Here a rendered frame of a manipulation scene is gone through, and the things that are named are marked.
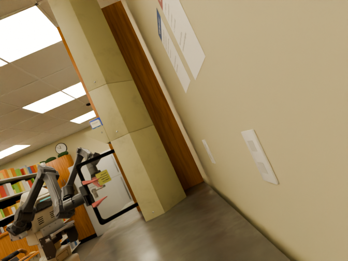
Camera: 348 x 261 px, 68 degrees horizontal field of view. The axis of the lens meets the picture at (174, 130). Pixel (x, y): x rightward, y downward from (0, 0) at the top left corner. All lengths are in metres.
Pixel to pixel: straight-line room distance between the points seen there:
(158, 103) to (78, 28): 0.67
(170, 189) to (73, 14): 1.12
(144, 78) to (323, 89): 1.62
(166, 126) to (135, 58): 0.52
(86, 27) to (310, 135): 1.45
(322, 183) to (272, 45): 0.19
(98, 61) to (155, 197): 0.81
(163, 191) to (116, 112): 0.51
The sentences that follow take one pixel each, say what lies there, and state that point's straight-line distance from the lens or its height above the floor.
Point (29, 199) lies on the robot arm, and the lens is 1.94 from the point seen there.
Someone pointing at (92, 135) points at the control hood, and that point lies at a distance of 1.47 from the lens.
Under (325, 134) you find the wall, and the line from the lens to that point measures 0.33.
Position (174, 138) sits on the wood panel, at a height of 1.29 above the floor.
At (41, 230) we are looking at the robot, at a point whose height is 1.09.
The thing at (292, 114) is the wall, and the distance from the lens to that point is 0.36.
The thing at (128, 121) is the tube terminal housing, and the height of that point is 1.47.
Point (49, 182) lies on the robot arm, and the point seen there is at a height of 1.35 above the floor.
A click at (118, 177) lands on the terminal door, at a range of 1.72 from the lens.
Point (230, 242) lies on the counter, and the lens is 0.80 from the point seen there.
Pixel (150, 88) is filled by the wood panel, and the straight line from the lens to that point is 1.83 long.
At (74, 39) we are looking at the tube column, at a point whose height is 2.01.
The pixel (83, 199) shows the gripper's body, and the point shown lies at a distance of 1.37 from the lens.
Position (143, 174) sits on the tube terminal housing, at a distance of 1.42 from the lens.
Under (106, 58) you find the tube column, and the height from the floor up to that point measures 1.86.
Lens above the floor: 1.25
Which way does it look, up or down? 3 degrees up
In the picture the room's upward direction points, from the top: 25 degrees counter-clockwise
